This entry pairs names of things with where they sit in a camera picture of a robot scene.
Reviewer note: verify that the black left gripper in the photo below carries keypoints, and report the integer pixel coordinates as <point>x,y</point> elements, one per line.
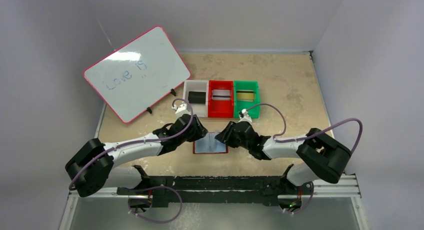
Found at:
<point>195,129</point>

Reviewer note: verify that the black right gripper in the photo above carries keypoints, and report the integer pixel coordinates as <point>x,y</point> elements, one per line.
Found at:
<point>231,133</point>

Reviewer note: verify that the red leather card holder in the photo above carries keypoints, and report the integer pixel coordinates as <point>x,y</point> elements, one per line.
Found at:
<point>209,145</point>

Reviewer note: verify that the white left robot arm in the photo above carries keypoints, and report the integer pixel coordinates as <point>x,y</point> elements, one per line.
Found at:
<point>90,167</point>

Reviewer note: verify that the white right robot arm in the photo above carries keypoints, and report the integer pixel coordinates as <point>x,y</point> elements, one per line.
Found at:
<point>322,156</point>

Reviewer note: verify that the black card in bin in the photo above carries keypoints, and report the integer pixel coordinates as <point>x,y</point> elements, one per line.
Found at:
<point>197,97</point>

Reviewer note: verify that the gold card in bin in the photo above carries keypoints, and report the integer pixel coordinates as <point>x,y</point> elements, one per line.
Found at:
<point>245,95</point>

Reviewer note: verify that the red plastic bin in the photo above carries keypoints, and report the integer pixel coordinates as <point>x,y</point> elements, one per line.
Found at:
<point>220,109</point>

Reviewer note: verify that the green plastic bin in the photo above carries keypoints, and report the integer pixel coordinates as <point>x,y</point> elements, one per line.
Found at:
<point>245,85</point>

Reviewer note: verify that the pink framed whiteboard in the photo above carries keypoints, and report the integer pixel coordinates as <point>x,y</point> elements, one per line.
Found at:
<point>139,74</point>

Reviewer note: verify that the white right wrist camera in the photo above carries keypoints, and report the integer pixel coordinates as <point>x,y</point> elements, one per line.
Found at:
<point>244,116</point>

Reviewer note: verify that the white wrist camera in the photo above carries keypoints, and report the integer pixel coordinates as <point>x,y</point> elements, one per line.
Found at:
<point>244,116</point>
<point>181,109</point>

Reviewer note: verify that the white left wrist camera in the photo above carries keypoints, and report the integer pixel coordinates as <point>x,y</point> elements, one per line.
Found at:
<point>181,109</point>

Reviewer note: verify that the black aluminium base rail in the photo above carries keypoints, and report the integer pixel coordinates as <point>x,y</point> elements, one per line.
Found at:
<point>269,191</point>

